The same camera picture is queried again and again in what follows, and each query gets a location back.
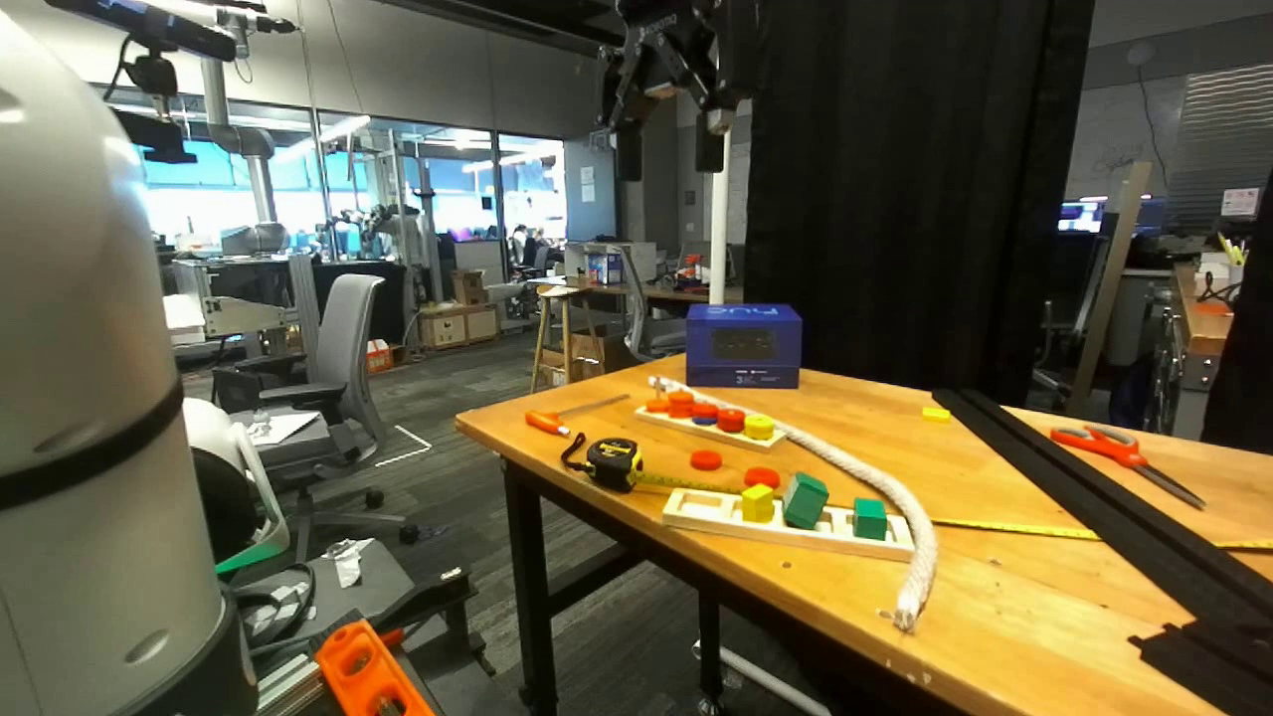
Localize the wooden stool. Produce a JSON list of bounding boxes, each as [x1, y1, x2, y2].
[[530, 283, 639, 393]]

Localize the white peg board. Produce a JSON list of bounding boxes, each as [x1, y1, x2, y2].
[[631, 391, 790, 454]]

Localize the blue cardboard box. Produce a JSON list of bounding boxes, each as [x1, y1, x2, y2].
[[685, 301, 807, 393]]

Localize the black yellow tape measure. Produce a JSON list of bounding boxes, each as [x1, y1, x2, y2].
[[555, 431, 647, 499]]

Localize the white shape sorter board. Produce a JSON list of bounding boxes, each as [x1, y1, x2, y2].
[[657, 482, 923, 557]]

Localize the yellow block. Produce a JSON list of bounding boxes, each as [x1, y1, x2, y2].
[[734, 482, 781, 527]]

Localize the large green block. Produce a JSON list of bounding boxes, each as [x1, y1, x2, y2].
[[781, 471, 835, 535]]

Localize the small green block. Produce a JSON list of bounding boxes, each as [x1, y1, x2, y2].
[[847, 495, 890, 547]]

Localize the grey office chair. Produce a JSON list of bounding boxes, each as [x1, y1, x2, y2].
[[209, 272, 421, 549]]

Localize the white flexible tube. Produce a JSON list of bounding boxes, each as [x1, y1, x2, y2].
[[644, 373, 941, 635]]

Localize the black curtain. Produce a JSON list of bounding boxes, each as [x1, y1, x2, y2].
[[741, 0, 1098, 403]]

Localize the white black rounded housing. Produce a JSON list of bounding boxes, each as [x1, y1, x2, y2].
[[175, 393, 291, 568]]

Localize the wooden plank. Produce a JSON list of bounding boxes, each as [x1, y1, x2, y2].
[[1070, 155, 1157, 403]]

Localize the orange handled hex key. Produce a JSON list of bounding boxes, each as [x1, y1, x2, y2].
[[522, 391, 631, 443]]

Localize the black table frame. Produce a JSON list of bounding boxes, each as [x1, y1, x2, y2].
[[498, 454, 729, 716]]

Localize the black metal rail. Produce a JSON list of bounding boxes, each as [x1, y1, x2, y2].
[[932, 386, 1273, 716]]

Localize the orange handled scissors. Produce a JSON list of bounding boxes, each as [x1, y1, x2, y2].
[[1047, 423, 1210, 513]]

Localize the black overhead camera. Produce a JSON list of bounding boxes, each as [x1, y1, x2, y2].
[[42, 0, 301, 171]]

